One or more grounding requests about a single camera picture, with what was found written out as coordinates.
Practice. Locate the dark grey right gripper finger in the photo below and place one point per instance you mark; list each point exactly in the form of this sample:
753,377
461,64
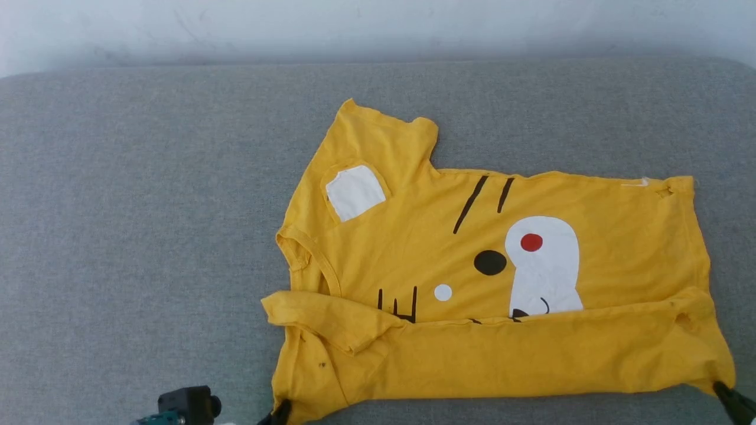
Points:
732,410
745,402

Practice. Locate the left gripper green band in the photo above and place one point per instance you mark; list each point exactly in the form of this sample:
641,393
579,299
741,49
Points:
156,419

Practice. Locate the grey fabric sofa seat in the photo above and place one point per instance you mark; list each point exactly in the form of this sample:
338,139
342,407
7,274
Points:
118,236

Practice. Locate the yellow tiger face t-shirt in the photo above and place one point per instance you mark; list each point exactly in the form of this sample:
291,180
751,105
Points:
590,366

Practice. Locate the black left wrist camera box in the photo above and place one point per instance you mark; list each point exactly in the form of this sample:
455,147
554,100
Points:
189,406

